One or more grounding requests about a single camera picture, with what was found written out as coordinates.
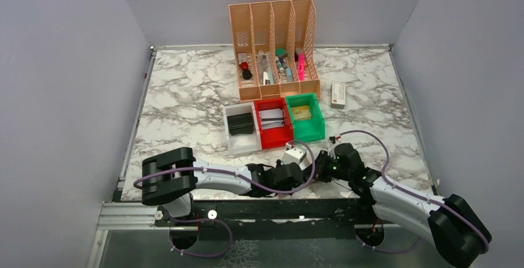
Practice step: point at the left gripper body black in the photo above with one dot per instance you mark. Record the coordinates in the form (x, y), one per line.
(278, 164)

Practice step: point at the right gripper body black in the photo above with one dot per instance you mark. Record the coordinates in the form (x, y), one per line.
(327, 167)

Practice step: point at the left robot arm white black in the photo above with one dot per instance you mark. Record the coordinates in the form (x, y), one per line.
(169, 178)

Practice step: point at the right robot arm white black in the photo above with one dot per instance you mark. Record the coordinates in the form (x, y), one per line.
(448, 223)

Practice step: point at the white card stack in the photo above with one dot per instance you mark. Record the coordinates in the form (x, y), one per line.
(271, 118)

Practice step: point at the gold card stack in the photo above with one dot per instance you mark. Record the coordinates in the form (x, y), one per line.
(300, 113)

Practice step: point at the black card stack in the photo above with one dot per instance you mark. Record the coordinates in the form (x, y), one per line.
(240, 124)

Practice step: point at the red plastic bin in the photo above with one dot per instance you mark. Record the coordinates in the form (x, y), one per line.
(274, 137)

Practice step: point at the green plastic bin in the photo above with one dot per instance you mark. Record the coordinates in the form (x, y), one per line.
(307, 130)

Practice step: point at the white plastic bin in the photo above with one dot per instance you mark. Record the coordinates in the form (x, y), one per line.
(242, 144)

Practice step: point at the white red small box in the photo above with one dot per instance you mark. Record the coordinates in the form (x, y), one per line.
(338, 95)

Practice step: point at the blue white marker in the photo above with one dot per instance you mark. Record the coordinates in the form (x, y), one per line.
(288, 74)

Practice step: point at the red black small object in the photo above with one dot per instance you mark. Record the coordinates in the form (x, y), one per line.
(246, 72)

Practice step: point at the teal capped marker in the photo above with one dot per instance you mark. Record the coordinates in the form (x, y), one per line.
(281, 55)

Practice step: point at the pink highlighter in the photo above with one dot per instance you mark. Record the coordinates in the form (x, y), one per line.
(301, 61)

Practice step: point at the peach desk file organizer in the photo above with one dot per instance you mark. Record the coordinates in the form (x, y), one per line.
(258, 29)

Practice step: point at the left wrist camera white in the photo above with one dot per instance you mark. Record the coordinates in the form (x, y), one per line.
(298, 156)

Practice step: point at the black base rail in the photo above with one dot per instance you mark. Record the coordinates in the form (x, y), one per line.
(275, 219)

